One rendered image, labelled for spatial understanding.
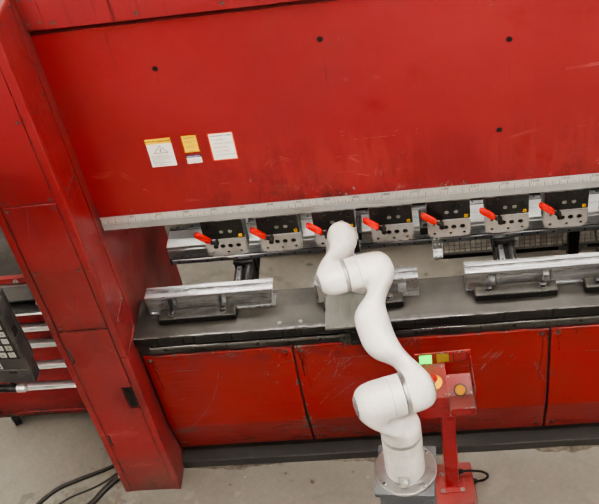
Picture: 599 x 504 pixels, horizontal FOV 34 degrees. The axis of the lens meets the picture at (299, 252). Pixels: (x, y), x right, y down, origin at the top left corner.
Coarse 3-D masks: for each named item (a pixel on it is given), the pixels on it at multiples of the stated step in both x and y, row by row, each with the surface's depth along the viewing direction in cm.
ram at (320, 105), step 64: (320, 0) 283; (384, 0) 280; (448, 0) 280; (512, 0) 279; (576, 0) 278; (64, 64) 299; (128, 64) 298; (192, 64) 298; (256, 64) 297; (320, 64) 296; (384, 64) 295; (448, 64) 294; (512, 64) 294; (576, 64) 293; (128, 128) 315; (192, 128) 314; (256, 128) 313; (320, 128) 312; (384, 128) 312; (448, 128) 311; (512, 128) 310; (576, 128) 309; (128, 192) 334; (192, 192) 333; (256, 192) 332; (320, 192) 331; (512, 192) 328
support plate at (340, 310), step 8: (328, 296) 354; (336, 296) 353; (344, 296) 353; (352, 296) 352; (360, 296) 352; (328, 304) 351; (336, 304) 350; (344, 304) 350; (352, 304) 349; (328, 312) 348; (336, 312) 348; (344, 312) 347; (352, 312) 346; (328, 320) 345; (336, 320) 345; (344, 320) 344; (352, 320) 344; (328, 328) 342; (336, 328) 342; (344, 328) 342
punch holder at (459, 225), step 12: (432, 204) 333; (444, 204) 332; (456, 204) 332; (468, 204) 332; (432, 216) 336; (444, 216) 336; (456, 216) 336; (468, 216) 336; (432, 228) 340; (444, 228) 340; (456, 228) 339; (468, 228) 339
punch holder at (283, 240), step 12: (276, 216) 339; (288, 216) 339; (300, 216) 348; (264, 228) 343; (276, 228) 343; (288, 228) 342; (300, 228) 349; (264, 240) 346; (276, 240) 348; (288, 240) 346; (300, 240) 346
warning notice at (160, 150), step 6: (162, 138) 317; (168, 138) 317; (150, 144) 319; (156, 144) 319; (162, 144) 319; (168, 144) 319; (150, 150) 321; (156, 150) 321; (162, 150) 321; (168, 150) 321; (150, 156) 323; (156, 156) 322; (162, 156) 322; (168, 156) 322; (174, 156) 322; (156, 162) 324; (162, 162) 324; (168, 162) 324; (174, 162) 324
